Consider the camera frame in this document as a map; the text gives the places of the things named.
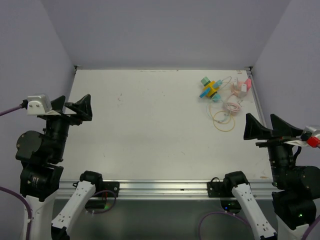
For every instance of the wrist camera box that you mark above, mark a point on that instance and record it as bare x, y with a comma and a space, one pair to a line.
311, 135
38, 105

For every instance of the yellow cube power socket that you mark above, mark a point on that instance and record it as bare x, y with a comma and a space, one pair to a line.
212, 90

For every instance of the pink power socket cluster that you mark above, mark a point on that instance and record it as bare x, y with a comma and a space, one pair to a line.
241, 88

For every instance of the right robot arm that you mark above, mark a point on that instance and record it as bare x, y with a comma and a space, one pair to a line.
298, 186

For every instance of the aluminium front rail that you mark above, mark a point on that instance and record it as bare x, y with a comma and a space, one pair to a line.
168, 189

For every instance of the green plug adapter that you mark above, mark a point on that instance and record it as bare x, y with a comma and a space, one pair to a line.
205, 81

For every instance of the teal plug adapter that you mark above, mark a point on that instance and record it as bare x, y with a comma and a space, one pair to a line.
216, 97

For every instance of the right black base bracket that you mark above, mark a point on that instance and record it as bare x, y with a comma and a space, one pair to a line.
217, 189

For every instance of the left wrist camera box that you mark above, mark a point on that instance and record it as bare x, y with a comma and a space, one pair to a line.
38, 105

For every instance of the black base bracket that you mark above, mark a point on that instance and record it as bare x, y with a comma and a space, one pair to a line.
217, 189
110, 188

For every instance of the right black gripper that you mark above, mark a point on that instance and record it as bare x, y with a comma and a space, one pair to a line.
281, 129

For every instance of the left black base bracket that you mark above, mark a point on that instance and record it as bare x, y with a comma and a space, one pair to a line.
110, 188

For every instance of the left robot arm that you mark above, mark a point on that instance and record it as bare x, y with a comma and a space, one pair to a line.
40, 153

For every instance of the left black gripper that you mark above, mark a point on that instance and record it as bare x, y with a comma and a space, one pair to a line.
82, 108

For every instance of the light teal usb charger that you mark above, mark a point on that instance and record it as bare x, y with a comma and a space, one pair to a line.
217, 84

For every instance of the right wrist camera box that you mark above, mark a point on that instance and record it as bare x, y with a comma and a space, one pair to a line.
311, 135

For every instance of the blue plug adapter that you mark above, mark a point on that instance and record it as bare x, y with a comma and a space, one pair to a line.
204, 93

